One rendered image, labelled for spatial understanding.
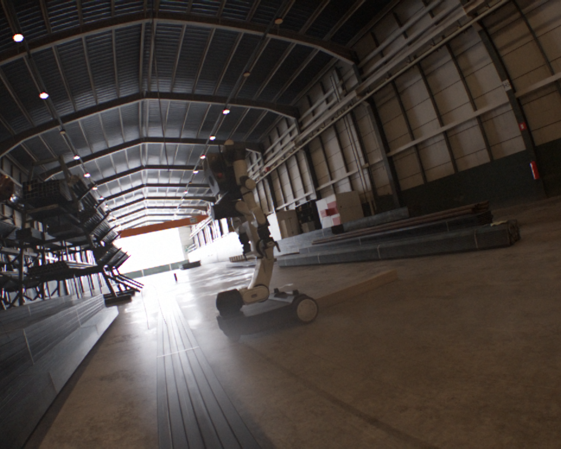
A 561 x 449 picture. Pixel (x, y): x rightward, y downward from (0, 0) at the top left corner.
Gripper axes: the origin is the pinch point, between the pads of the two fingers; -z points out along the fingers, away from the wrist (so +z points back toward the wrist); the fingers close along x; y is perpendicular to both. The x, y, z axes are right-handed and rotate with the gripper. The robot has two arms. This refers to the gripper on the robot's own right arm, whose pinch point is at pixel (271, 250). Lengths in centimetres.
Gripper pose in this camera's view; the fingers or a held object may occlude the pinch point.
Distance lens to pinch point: 219.4
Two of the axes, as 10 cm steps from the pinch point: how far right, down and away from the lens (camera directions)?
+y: -4.2, 1.5, 9.0
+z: -4.0, -9.2, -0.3
